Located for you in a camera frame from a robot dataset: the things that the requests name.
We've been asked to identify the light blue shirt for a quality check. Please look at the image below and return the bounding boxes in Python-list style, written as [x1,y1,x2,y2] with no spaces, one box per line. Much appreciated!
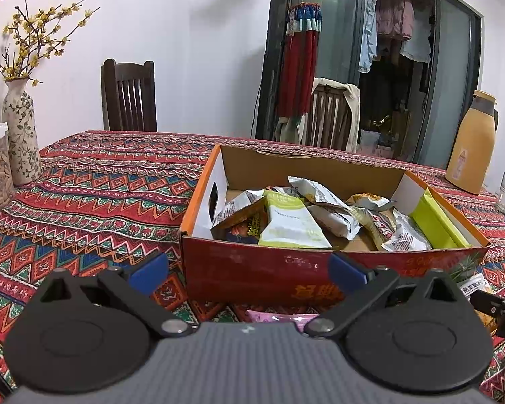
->
[358,0,379,73]

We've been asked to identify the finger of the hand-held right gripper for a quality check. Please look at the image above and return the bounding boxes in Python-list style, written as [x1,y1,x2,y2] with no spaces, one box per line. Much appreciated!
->
[470,290,505,338]

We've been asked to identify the small white snack packet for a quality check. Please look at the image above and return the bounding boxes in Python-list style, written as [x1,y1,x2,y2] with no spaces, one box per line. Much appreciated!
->
[381,214,432,253]

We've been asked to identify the wooden chair with jacket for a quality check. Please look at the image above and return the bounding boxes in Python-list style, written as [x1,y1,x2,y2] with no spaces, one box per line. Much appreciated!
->
[305,78,358,150]

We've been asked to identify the dark wooden chair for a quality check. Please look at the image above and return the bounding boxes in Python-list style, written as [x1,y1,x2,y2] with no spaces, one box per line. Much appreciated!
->
[100,58,158,132]

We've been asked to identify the yellow flower branches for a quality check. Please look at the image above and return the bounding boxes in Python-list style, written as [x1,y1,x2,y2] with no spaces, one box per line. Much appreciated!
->
[0,0,102,87]

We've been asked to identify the gold snack packet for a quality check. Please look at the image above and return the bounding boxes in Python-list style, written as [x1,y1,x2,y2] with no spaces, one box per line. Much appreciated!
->
[345,193,398,211]

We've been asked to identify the white cracker snack packet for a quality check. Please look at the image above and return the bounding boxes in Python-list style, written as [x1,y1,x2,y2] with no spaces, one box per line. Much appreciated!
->
[288,175,363,238]

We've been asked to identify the dark framed sliding glass door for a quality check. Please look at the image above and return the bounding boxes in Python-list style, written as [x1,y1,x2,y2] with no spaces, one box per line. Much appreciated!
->
[255,0,484,169]

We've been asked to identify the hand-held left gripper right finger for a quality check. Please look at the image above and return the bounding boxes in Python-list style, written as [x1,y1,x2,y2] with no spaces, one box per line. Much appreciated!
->
[303,251,464,339]

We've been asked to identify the orange cardboard box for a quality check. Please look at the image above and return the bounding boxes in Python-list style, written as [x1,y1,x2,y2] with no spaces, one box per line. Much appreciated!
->
[179,143,491,308]

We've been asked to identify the floral ceramic vase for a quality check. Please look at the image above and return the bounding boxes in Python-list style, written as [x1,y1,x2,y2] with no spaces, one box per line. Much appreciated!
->
[2,78,43,186]

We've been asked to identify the pink hanging clothes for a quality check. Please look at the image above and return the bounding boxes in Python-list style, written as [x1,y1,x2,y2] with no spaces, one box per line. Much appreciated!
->
[375,0,415,43]

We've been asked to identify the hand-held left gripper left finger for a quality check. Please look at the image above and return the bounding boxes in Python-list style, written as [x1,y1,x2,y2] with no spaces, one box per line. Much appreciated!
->
[37,251,187,339]

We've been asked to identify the red hanging tassel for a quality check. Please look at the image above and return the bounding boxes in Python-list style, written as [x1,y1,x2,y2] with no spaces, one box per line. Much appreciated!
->
[276,3,323,119]

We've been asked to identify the pink snack packet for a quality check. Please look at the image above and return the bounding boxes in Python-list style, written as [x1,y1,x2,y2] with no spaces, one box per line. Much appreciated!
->
[246,309,321,333]

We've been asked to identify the white hanging garment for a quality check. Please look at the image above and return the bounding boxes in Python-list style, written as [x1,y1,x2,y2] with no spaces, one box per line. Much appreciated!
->
[400,6,433,64]

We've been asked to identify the dark orange snack packet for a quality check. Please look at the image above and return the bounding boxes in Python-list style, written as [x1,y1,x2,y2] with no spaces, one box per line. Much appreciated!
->
[225,212,266,245]

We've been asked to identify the yellow thermos jug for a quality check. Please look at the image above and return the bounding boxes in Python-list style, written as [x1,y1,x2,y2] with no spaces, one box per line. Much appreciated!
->
[445,90,499,195]

